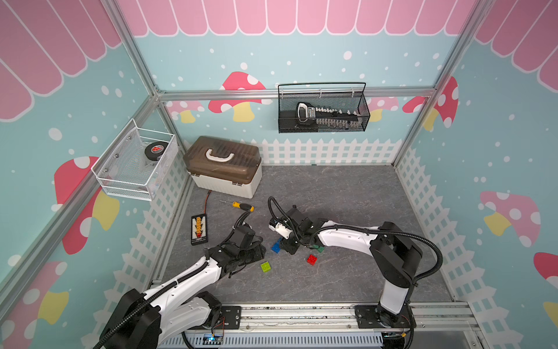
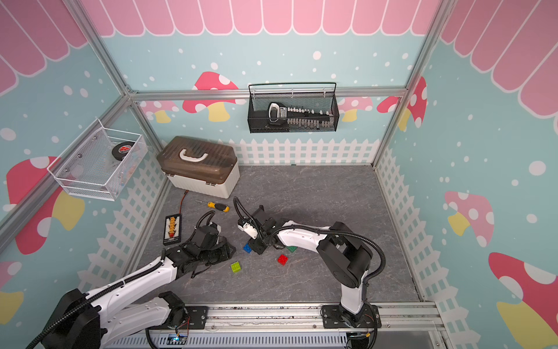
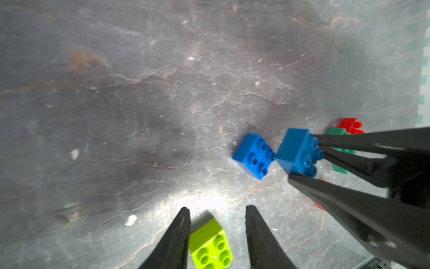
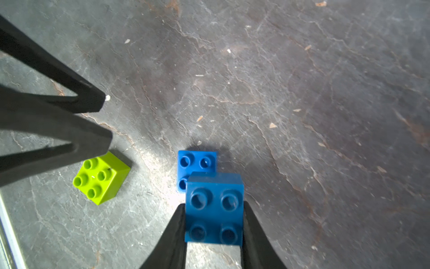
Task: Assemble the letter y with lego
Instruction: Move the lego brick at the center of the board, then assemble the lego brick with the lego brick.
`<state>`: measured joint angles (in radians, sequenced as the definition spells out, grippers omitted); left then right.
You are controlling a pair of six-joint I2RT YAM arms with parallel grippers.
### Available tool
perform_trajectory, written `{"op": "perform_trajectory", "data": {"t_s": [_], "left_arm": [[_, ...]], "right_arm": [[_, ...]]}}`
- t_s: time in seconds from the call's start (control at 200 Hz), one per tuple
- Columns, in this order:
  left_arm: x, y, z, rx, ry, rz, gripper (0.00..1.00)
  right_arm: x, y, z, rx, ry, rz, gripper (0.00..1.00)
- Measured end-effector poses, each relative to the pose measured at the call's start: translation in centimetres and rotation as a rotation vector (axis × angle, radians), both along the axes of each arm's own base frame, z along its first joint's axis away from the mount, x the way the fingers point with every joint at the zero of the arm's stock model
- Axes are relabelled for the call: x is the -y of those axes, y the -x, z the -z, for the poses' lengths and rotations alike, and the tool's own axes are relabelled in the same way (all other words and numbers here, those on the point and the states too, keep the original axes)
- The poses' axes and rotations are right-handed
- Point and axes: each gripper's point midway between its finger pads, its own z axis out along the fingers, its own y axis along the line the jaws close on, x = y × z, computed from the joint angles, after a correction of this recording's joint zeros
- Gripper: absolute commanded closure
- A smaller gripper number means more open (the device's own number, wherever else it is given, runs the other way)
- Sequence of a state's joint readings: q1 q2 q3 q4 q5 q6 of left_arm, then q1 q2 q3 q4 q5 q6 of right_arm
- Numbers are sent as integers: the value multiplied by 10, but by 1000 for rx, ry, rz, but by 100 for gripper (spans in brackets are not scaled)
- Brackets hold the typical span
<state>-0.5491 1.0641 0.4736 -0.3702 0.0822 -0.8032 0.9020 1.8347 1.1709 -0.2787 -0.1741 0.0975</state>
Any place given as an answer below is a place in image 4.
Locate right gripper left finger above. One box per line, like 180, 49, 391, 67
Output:
140, 204, 187, 269

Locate blue lego brick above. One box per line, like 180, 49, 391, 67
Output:
176, 150, 217, 193
185, 172, 244, 246

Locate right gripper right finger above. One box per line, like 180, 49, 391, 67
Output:
241, 201, 287, 269

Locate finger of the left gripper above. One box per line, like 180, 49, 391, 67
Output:
1, 86, 113, 186
1, 17, 106, 114

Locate lime green lego brick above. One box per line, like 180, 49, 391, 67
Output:
73, 151, 131, 205

